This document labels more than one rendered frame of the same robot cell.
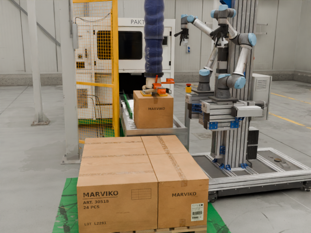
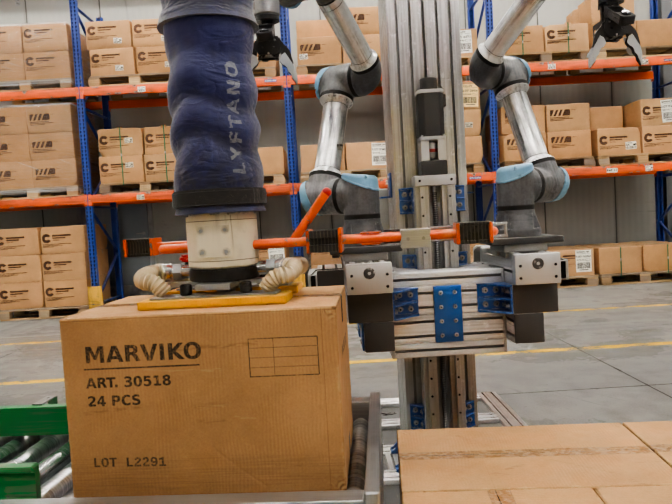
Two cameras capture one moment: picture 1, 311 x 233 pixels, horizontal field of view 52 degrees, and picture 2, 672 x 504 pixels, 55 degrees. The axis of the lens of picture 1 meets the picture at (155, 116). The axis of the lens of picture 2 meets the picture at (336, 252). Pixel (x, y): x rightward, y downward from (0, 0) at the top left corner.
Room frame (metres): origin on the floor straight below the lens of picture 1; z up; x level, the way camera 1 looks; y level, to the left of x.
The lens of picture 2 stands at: (3.20, 1.50, 1.14)
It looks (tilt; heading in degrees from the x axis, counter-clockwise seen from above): 3 degrees down; 283
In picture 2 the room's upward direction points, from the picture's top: 3 degrees counter-clockwise
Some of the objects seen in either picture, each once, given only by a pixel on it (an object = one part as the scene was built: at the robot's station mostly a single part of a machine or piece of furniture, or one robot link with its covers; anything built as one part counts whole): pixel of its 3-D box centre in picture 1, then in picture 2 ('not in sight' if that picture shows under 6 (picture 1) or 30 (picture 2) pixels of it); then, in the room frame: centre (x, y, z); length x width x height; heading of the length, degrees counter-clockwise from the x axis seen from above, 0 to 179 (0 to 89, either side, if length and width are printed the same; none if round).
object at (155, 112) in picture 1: (152, 109); (223, 381); (3.85, 0.04, 0.75); 0.60 x 0.40 x 0.40; 10
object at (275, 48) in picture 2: (184, 33); (268, 39); (3.80, -0.32, 1.66); 0.09 x 0.08 x 0.12; 104
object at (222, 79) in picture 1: (224, 80); (516, 184); (3.11, -0.67, 1.20); 0.13 x 0.12 x 0.14; 44
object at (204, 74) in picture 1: (204, 75); (358, 193); (3.60, -0.54, 1.20); 0.13 x 0.12 x 0.14; 164
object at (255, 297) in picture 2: (145, 92); (216, 293); (3.82, 0.12, 0.97); 0.34 x 0.10 x 0.05; 9
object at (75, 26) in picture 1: (76, 36); not in sight; (4.09, 1.00, 1.62); 0.20 x 0.05 x 0.30; 9
